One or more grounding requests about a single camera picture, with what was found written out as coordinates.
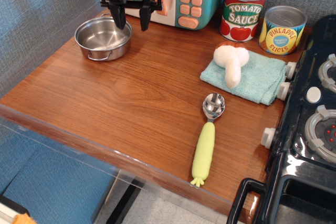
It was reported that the small stainless steel pot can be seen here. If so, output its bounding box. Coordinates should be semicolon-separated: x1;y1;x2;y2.
74;15;133;62

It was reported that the plush white mushroom toy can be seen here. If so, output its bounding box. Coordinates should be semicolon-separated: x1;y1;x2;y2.
213;41;250;89

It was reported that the tomato sauce can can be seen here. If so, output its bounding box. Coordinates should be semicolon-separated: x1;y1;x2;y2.
220;0;266;42

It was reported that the teal folded cloth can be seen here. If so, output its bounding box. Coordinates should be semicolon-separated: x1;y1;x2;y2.
200;51;287;105

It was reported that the pineapple slices can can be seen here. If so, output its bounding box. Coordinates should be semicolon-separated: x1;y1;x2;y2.
259;5;307;55

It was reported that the black table leg base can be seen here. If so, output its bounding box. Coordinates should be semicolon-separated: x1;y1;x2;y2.
106;178;145;224

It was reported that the orange fuzzy object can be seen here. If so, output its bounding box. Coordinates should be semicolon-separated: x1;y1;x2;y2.
12;214;37;224

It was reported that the black toy stove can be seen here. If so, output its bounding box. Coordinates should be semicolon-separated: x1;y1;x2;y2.
227;15;335;223

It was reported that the spoon with yellow-green handle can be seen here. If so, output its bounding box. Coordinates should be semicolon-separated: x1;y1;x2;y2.
190;93;225;187

